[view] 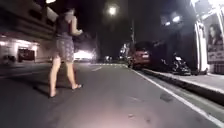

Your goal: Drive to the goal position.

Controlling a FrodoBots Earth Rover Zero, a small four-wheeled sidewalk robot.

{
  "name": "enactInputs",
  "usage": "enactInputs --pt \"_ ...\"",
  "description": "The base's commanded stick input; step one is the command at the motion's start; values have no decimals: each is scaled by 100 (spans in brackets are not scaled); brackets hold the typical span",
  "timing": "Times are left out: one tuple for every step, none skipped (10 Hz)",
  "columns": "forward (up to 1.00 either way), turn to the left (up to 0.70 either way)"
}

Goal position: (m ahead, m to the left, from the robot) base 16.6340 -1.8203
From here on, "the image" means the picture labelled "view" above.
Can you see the building with lit ground floor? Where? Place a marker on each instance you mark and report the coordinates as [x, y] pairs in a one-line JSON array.
[[23, 30]]

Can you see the dark building with white columns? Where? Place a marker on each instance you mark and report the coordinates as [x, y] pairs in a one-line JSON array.
[[181, 36]]

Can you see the person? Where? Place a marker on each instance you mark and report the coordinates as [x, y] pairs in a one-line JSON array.
[[64, 46]]

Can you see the red car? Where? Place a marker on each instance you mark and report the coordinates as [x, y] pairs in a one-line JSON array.
[[140, 58]]

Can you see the black motorcycle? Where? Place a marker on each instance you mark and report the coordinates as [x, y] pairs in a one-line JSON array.
[[180, 66]]

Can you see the poster with a face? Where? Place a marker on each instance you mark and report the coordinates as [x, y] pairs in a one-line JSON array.
[[215, 40]]

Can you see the raised grey pavement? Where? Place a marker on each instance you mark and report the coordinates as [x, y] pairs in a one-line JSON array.
[[206, 82]]

